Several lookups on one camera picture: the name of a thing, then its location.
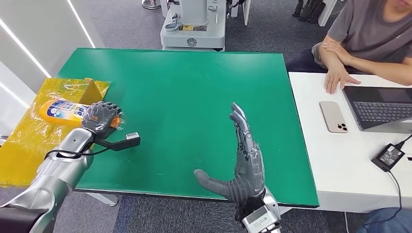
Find person's left hand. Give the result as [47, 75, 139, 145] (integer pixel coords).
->
[322, 41, 353, 65]

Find black adapter mains cable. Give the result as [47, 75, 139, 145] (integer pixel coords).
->
[363, 170, 403, 230]

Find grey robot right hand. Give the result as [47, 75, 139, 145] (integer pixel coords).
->
[193, 102, 267, 204]

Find white desk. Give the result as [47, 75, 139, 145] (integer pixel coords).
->
[288, 71, 412, 214]

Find person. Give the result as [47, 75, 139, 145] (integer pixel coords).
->
[286, 0, 412, 95]

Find white table leg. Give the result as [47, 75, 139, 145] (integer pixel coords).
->
[85, 192, 119, 207]

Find black objects on floor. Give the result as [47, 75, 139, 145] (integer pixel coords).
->
[291, 0, 326, 24]

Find white cabinet corner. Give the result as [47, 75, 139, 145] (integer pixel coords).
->
[318, 0, 339, 27]

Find person's leg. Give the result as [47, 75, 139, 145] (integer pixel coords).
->
[355, 207, 412, 233]

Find yellow taped cardboard box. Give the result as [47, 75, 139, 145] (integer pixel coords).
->
[0, 77, 111, 189]

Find beige smartphone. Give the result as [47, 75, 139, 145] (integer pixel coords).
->
[319, 100, 349, 134]

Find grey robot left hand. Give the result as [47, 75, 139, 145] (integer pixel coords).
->
[81, 101, 123, 140]

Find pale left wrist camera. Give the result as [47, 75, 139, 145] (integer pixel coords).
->
[103, 132, 141, 152]

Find white furniture panel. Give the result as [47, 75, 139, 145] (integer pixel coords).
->
[230, 0, 251, 26]

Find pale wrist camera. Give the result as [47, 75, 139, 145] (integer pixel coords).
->
[103, 132, 141, 152]
[241, 205, 281, 233]

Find orange detergent bottle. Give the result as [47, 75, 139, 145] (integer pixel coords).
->
[39, 99, 127, 131]

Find chrome chair base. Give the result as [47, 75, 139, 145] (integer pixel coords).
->
[141, 0, 162, 10]

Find black power adapter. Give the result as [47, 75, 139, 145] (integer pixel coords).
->
[371, 143, 405, 172]

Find black adapter output cable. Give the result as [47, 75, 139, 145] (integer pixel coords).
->
[394, 133, 412, 150]

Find person's right hand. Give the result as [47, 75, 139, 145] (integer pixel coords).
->
[324, 66, 362, 95]

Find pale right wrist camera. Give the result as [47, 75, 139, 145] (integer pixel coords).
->
[241, 205, 281, 233]

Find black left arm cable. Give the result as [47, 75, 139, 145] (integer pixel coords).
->
[44, 147, 110, 161]

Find grey laptop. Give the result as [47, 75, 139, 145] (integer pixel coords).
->
[342, 85, 412, 134]

